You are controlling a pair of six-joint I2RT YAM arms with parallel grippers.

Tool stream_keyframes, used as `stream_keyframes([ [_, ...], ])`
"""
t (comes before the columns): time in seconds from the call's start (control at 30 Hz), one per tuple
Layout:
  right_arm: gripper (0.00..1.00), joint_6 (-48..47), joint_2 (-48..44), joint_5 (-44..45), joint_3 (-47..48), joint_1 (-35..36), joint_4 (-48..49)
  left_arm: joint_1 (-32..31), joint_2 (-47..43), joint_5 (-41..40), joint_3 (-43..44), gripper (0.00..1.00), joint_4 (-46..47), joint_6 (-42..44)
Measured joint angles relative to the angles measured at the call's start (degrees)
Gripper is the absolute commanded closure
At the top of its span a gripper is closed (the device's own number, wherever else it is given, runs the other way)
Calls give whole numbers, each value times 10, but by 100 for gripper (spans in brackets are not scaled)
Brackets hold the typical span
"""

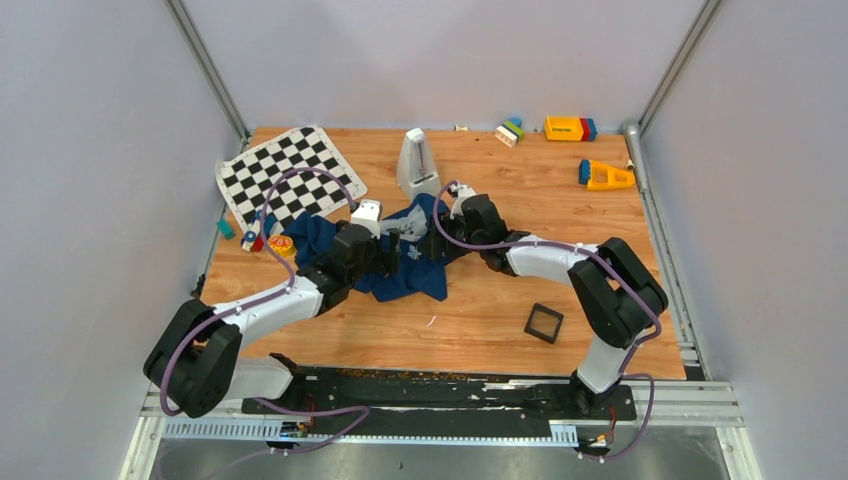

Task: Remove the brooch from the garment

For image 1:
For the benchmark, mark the grey metal pipe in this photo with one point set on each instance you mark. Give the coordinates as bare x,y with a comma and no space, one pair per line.
633,136

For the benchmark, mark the white green blue blocks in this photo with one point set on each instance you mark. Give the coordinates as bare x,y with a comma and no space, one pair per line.
510,132

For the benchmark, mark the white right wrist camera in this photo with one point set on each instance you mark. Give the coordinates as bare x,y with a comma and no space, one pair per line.
460,193

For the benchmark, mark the yellow toy block bin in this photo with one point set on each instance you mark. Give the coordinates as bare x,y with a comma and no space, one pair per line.
570,129

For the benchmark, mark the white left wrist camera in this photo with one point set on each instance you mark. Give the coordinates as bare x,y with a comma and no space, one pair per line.
368,215

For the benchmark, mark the yellow blue toy ramp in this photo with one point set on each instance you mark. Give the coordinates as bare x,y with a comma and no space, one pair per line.
598,176

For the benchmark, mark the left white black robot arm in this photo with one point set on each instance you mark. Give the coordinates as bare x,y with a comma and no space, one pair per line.
196,363

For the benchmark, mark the checkered chessboard mat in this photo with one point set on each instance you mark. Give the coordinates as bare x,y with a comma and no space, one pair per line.
298,171

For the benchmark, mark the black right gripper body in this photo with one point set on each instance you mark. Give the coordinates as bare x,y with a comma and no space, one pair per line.
457,228

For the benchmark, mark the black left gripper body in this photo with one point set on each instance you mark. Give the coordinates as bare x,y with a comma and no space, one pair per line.
376,259

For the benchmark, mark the white metronome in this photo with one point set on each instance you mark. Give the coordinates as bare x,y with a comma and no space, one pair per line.
416,170

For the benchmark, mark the blue cartoon print shirt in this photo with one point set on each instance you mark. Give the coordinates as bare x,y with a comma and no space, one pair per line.
313,234

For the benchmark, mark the teal small block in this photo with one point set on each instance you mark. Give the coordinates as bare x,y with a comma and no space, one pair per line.
225,230

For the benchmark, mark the red white blue toy car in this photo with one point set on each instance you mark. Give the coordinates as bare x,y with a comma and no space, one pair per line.
252,240

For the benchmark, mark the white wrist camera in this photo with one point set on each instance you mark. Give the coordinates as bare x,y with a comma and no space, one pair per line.
460,193
368,215

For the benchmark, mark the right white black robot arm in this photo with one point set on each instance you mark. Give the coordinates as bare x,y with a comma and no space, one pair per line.
621,300

